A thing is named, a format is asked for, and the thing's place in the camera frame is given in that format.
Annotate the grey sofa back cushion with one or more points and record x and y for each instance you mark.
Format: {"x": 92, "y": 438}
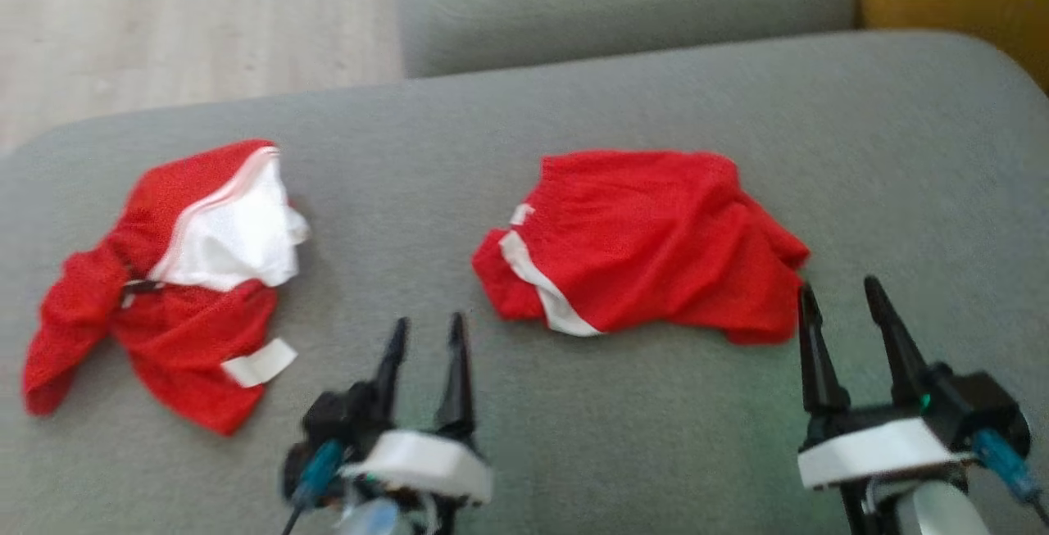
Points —
{"x": 623, "y": 2}

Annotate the red shorts with white stripe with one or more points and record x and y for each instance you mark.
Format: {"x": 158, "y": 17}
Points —
{"x": 656, "y": 232}

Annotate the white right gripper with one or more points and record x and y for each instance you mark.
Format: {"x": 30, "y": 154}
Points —
{"x": 877, "y": 449}

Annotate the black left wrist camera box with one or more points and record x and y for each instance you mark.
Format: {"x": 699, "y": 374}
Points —
{"x": 336, "y": 420}

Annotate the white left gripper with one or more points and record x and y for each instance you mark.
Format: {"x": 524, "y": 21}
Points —
{"x": 426, "y": 465}

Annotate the grey sofa seat cushion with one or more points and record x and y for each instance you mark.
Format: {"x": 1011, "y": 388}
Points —
{"x": 574, "y": 437}

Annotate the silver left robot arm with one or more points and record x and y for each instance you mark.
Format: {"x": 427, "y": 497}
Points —
{"x": 373, "y": 520}

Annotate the red shirt with white sleeves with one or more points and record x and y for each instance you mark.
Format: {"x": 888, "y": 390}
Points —
{"x": 188, "y": 330}

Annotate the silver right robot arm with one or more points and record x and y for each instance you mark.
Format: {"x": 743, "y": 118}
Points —
{"x": 942, "y": 514}

